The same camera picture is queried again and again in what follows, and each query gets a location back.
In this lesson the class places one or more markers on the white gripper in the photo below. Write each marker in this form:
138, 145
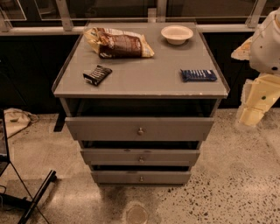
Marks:
266, 49

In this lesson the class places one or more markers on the grey drawer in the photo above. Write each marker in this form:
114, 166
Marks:
141, 177
139, 128
140, 157

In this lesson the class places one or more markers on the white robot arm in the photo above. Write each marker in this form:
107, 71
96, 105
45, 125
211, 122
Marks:
262, 50

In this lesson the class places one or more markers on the grey drawer cabinet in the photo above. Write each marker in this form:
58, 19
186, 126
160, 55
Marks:
141, 88

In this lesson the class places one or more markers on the grey bottom drawer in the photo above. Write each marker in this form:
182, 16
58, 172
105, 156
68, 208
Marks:
141, 177

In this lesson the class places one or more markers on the grey top drawer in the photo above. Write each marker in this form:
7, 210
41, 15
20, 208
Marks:
139, 128

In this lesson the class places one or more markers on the blue candy bar wrapper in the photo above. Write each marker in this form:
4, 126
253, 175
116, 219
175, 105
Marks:
198, 75

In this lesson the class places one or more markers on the white bowl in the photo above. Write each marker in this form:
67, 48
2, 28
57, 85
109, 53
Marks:
176, 34

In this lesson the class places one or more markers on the black candy bar wrapper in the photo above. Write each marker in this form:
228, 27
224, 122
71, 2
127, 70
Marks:
98, 75

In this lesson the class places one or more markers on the brown chip bag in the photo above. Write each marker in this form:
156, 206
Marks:
111, 43

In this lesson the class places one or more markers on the beige cloth bag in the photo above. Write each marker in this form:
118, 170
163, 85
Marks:
17, 120

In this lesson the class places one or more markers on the black tripod stand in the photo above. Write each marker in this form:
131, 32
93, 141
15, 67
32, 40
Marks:
27, 206

